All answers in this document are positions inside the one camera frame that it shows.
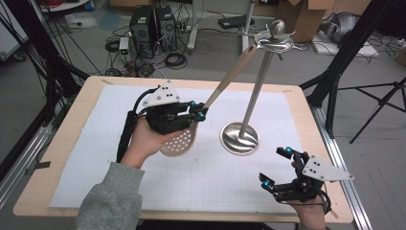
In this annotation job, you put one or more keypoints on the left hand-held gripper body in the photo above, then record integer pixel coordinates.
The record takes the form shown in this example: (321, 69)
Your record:
(162, 96)

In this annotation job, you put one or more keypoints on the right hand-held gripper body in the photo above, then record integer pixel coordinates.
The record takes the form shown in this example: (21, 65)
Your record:
(322, 171)

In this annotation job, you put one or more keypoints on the steel utensil stand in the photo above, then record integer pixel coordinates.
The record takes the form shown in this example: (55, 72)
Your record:
(239, 140)

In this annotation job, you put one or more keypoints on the beige slotted skimmer spoon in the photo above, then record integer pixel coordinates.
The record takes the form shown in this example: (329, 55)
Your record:
(230, 75)

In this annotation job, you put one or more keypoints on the person's right hand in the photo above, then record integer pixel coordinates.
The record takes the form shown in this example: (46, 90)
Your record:
(311, 215)

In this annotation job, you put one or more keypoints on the person's left hand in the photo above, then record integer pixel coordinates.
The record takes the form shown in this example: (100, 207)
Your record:
(143, 143)

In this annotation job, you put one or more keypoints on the small white power device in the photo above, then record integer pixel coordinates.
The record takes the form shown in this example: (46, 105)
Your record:
(124, 48)

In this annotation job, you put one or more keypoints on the large black computer tower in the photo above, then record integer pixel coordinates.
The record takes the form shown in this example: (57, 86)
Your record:
(142, 30)

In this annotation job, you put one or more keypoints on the slim black computer tower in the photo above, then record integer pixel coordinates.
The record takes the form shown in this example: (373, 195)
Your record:
(166, 27)

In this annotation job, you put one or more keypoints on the white stand leg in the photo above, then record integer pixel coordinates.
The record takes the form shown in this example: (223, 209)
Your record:
(246, 32)
(192, 32)

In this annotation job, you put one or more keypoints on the white grid paper mat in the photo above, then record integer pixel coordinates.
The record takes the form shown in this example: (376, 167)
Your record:
(95, 153)

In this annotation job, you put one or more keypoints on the flat black device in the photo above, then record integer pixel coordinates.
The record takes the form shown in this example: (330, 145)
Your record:
(234, 21)

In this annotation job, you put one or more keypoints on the black tripod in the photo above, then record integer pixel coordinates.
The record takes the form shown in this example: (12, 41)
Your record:
(383, 99)

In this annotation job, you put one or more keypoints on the flat white board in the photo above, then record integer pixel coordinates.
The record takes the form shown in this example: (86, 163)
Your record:
(348, 50)

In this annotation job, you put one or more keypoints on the open cardboard box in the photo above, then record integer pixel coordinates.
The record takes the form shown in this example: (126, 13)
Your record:
(303, 19)

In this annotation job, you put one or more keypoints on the grey rounded helmet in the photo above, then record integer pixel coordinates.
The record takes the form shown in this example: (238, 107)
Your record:
(340, 27)

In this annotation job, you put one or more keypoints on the aluminium rail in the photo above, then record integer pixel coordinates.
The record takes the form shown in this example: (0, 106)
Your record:
(338, 153)
(22, 159)

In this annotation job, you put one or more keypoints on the black metal frame post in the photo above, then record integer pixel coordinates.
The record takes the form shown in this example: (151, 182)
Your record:
(348, 48)
(38, 64)

